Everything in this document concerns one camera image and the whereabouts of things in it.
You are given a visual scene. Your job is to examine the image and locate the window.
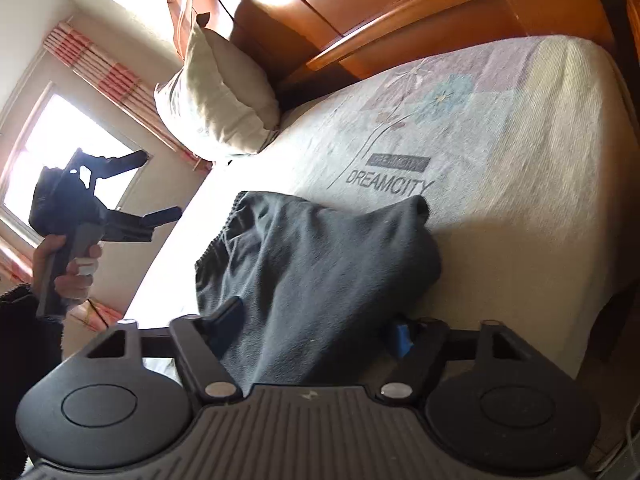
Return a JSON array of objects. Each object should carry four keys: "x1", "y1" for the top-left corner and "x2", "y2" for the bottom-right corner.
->
[{"x1": 0, "y1": 82, "x2": 151, "y2": 246}]

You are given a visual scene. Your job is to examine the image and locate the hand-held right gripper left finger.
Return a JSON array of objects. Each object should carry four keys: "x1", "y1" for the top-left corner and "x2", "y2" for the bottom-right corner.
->
[{"x1": 87, "y1": 296, "x2": 244, "y2": 407}]

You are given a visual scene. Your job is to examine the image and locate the dark grey pants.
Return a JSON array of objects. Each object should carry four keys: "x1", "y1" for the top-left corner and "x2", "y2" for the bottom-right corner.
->
[{"x1": 194, "y1": 190, "x2": 443, "y2": 396}]

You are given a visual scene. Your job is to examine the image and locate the person's left forearm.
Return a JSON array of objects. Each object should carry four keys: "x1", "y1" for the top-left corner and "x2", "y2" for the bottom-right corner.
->
[{"x1": 0, "y1": 284, "x2": 63, "y2": 478}]

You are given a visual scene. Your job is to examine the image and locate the floral patchwork bed sheet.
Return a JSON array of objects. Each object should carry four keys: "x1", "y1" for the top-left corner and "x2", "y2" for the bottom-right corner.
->
[{"x1": 120, "y1": 35, "x2": 640, "y2": 381}]

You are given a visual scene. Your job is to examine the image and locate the wooden headboard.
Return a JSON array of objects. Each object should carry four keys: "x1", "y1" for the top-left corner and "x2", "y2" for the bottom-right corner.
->
[{"x1": 162, "y1": 0, "x2": 616, "y2": 101}]

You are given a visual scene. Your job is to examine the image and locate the beige printed pillow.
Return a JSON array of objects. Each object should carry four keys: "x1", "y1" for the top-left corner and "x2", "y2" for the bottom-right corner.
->
[{"x1": 154, "y1": 12, "x2": 281, "y2": 157}]

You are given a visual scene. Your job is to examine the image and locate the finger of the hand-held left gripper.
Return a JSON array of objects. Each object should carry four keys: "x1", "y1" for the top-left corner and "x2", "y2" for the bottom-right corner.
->
[
  {"x1": 79, "y1": 149, "x2": 152, "y2": 182},
  {"x1": 101, "y1": 206, "x2": 183, "y2": 244}
]

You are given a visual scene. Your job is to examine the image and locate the person's left hand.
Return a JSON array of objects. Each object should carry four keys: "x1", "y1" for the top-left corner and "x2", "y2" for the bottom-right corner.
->
[{"x1": 32, "y1": 235, "x2": 103, "y2": 306}]

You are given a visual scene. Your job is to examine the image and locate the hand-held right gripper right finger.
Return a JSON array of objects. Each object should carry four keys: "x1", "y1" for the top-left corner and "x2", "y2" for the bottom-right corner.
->
[{"x1": 375, "y1": 312, "x2": 527, "y2": 404}]

